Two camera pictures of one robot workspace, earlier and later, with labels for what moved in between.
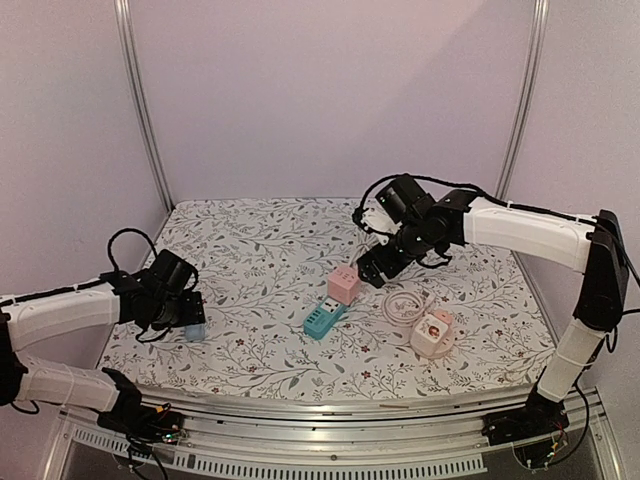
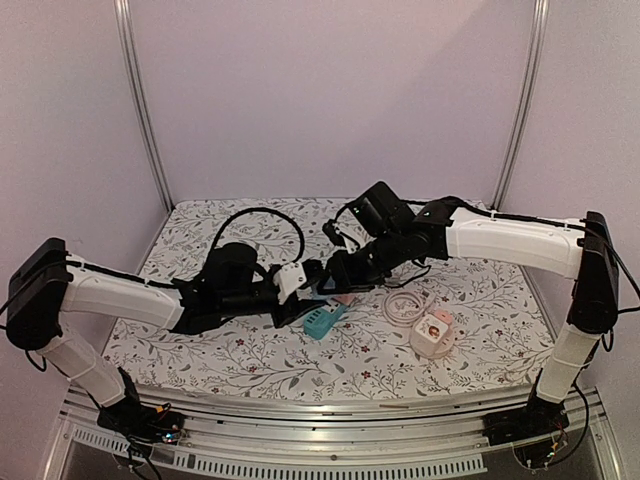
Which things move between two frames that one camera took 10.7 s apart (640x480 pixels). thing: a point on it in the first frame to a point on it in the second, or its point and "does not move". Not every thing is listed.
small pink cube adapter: (444, 316) does not move
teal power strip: (322, 317) does not move
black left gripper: (193, 312) to (294, 310)
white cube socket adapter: (428, 335) does not move
